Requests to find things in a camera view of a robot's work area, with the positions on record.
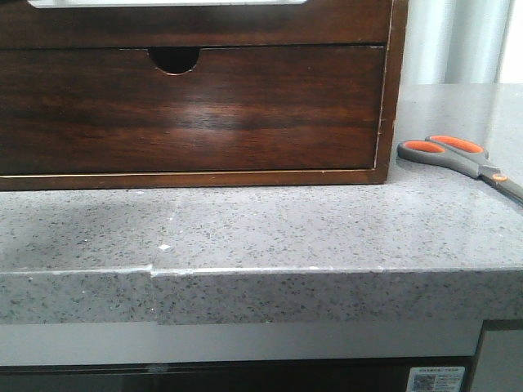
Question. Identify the white curtain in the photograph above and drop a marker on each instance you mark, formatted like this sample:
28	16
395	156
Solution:
463	42

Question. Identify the grey cabinet door panel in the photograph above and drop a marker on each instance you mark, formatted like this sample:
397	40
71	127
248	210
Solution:
499	357

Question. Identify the black glass appliance front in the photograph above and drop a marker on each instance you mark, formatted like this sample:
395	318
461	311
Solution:
264	375

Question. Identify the white QR code sticker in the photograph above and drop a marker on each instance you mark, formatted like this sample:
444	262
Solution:
435	379

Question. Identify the wooden drawer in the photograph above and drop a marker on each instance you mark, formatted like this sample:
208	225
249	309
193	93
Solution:
316	22
239	108

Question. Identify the dark wooden drawer cabinet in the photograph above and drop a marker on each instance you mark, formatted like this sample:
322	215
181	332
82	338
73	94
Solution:
178	60

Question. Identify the grey orange scissors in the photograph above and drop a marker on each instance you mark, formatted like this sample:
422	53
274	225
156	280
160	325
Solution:
463	156

